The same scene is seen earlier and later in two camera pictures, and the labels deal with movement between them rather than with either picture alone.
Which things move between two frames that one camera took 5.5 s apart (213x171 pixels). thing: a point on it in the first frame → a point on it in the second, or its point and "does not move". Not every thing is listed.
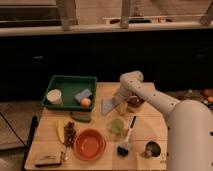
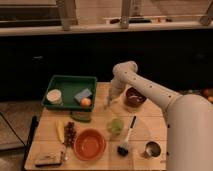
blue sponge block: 85,94 does not move
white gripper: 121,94 → 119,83
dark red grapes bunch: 70,134 does not move
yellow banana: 60,127 does not move
